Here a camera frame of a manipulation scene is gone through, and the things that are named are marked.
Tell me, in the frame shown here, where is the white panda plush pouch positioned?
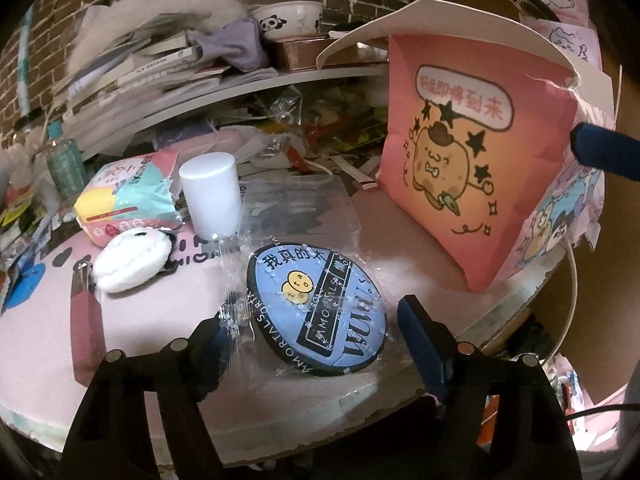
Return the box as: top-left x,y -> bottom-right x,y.
92,228 -> 174,294

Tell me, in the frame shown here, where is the blue round pouch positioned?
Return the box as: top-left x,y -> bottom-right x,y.
219,237 -> 402,378

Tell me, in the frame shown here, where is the colourful tissue pack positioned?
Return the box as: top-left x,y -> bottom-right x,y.
74,150 -> 182,247

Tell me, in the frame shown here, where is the white cylinder container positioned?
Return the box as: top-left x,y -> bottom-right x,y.
179,152 -> 242,240

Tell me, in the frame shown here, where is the pink desk mat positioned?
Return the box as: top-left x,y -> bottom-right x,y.
1,190 -> 564,464

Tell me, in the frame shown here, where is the pink cartoon paper bag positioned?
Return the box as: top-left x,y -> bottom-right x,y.
316,0 -> 615,292

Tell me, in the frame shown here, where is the teal water bottle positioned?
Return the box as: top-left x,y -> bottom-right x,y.
46,120 -> 89,206

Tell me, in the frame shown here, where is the pink hair brush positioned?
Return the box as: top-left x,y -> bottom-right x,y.
157,128 -> 246,165

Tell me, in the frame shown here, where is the brown box under bowl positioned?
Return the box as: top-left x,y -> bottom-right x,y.
268,37 -> 388,73

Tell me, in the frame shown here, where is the stack of books and papers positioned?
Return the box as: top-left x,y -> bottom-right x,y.
62,44 -> 272,150

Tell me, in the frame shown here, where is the panda ceramic bowl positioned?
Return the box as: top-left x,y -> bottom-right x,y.
252,0 -> 323,41

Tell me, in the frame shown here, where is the purple cloth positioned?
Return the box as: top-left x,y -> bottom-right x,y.
188,18 -> 269,73

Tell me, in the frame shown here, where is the white fluffy fur item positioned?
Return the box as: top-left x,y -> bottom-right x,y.
67,0 -> 250,75

